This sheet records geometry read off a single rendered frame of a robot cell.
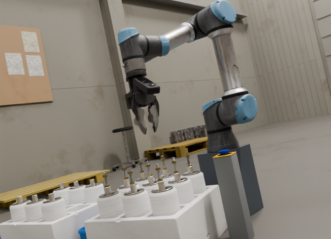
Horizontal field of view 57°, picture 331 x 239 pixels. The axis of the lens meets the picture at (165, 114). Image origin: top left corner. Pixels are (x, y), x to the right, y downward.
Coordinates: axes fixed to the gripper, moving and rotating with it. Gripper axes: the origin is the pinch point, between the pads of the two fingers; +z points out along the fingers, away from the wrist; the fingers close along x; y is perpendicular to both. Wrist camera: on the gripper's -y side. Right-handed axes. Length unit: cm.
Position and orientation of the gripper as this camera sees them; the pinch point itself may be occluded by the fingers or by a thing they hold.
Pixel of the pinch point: (150, 129)
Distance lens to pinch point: 103.1
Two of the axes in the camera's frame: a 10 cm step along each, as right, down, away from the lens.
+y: -5.1, 1.4, 8.5
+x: -8.4, 1.5, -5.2
